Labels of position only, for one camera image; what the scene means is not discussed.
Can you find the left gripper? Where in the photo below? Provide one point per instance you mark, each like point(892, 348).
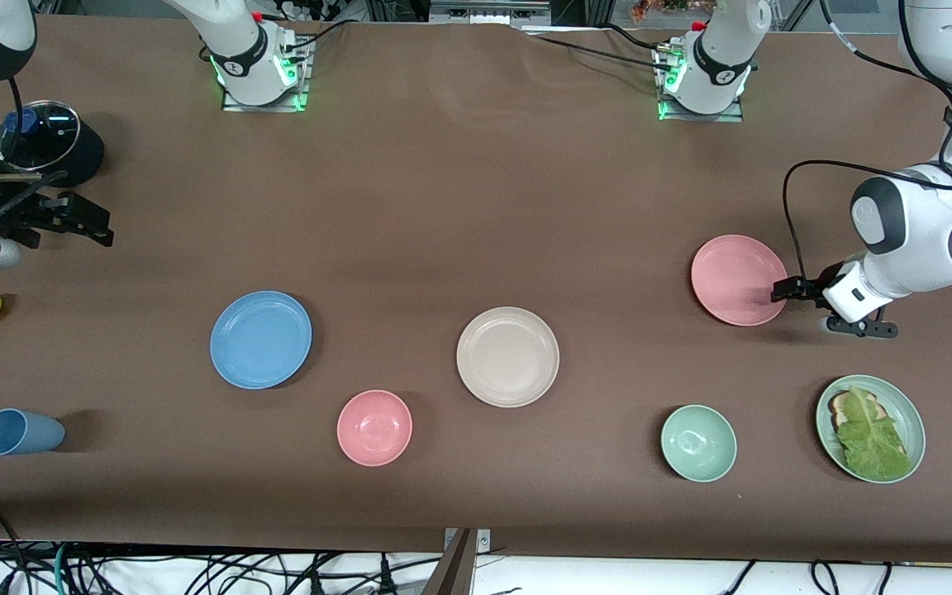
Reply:
point(816, 286)

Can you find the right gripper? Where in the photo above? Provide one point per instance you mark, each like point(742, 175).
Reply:
point(20, 214)

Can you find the pink plate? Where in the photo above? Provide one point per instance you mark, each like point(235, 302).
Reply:
point(732, 277)

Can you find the blue plate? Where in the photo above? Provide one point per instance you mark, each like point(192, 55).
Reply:
point(261, 339)

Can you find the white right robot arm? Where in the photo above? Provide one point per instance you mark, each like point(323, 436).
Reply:
point(236, 41)

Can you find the glass pot lid blue knob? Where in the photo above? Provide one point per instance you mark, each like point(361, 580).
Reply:
point(50, 132)

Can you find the toasted bread slice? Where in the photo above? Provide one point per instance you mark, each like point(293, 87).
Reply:
point(838, 405)

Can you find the green plate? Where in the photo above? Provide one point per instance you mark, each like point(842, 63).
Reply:
point(910, 413)

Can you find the green lettuce leaf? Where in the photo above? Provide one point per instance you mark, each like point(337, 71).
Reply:
point(873, 438)

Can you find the small green bowl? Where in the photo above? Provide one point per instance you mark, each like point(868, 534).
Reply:
point(698, 443)

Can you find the blue cup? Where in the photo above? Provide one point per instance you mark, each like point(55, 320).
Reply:
point(21, 432)

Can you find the beige plate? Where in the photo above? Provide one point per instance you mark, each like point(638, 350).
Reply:
point(507, 357)

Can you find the small pink bowl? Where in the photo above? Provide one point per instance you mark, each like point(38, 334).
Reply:
point(374, 428)

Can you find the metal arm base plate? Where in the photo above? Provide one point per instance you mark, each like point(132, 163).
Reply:
point(703, 117)
point(265, 107)

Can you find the grey metal post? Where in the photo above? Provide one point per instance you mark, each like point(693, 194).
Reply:
point(455, 570)

